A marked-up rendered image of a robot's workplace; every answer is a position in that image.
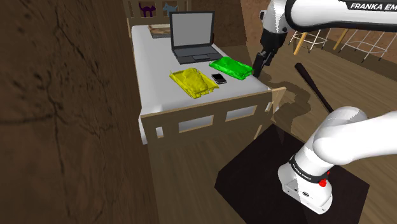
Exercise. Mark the grey open laptop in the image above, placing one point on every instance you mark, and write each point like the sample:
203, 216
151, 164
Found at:
192, 34

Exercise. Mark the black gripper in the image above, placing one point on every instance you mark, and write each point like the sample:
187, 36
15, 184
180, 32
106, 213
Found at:
270, 41

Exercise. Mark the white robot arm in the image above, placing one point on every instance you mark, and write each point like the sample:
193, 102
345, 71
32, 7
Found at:
335, 139

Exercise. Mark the black smartphone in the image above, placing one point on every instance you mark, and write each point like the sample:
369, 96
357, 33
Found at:
219, 78

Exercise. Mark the wooden bed with white mattress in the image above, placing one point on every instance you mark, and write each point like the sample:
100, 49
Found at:
161, 83

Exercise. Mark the black baseball bat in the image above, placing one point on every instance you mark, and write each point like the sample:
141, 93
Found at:
313, 86

